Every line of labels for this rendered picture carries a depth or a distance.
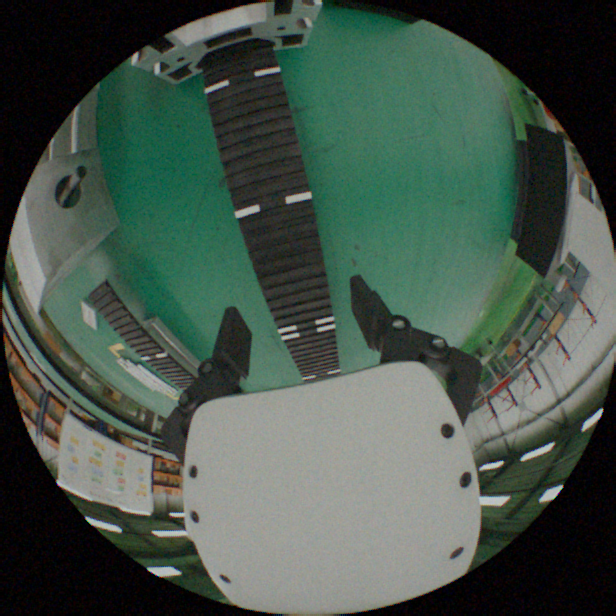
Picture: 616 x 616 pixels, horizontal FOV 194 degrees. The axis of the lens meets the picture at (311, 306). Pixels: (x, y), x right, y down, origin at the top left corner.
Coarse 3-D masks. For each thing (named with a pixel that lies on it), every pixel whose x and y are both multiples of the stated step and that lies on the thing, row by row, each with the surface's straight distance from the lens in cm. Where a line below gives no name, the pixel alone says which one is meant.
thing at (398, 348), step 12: (396, 324) 9; (408, 324) 9; (396, 336) 8; (408, 336) 9; (384, 348) 8; (396, 348) 8; (408, 348) 8; (384, 360) 8; (396, 360) 8; (408, 360) 8
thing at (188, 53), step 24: (288, 0) 16; (312, 0) 15; (192, 24) 18; (216, 24) 16; (240, 24) 16; (264, 24) 16; (288, 24) 16; (144, 48) 15; (168, 48) 16; (192, 48) 16; (216, 48) 17; (168, 72) 18; (192, 72) 19
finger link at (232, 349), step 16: (224, 320) 11; (240, 320) 12; (224, 336) 10; (240, 336) 12; (224, 352) 10; (240, 352) 11; (224, 368) 10; (240, 368) 11; (192, 384) 11; (192, 400) 10
